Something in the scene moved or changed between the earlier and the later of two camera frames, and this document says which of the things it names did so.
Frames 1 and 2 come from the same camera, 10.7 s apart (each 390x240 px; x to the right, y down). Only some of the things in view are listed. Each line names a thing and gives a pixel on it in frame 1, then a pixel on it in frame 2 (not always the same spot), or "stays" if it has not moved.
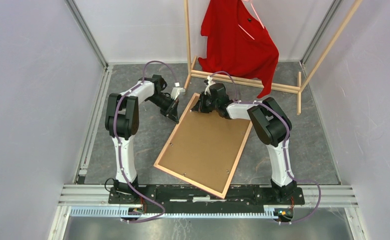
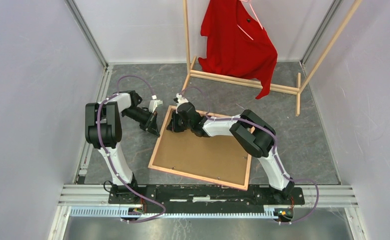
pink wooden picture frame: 171,142 to 198,177
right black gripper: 199,106 to 173,126
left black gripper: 171,113 to 151,126
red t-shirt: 239,44 stays
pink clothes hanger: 248,1 stays
